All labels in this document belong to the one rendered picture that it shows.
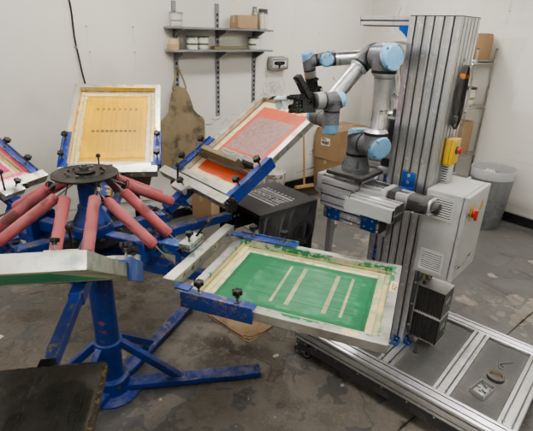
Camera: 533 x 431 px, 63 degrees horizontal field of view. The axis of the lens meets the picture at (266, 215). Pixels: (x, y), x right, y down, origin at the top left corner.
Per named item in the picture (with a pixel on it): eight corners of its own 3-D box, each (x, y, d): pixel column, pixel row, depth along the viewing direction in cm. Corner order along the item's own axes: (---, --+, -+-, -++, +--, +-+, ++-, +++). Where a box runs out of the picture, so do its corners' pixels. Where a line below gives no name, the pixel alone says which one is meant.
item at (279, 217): (304, 240, 300) (307, 196, 287) (313, 245, 294) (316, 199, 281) (251, 259, 272) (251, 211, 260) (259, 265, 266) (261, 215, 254)
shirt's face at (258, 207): (273, 181, 313) (273, 180, 313) (317, 199, 283) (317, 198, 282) (217, 195, 285) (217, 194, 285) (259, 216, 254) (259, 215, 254)
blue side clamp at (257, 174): (269, 164, 242) (265, 155, 237) (275, 166, 238) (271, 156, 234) (232, 200, 233) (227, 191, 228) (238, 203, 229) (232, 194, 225)
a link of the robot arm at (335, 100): (346, 110, 201) (348, 91, 198) (326, 112, 197) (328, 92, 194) (337, 108, 208) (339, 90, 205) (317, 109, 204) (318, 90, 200)
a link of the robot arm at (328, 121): (328, 130, 214) (330, 107, 210) (341, 134, 205) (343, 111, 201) (315, 131, 211) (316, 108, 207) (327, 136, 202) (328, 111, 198)
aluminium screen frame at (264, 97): (265, 97, 294) (263, 92, 291) (329, 110, 253) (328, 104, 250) (180, 174, 270) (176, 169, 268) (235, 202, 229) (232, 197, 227)
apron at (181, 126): (203, 166, 484) (200, 66, 443) (207, 168, 479) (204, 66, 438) (159, 174, 453) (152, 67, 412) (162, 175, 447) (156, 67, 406)
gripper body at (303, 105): (294, 114, 190) (318, 112, 195) (293, 93, 188) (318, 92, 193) (287, 113, 197) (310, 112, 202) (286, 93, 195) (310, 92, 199)
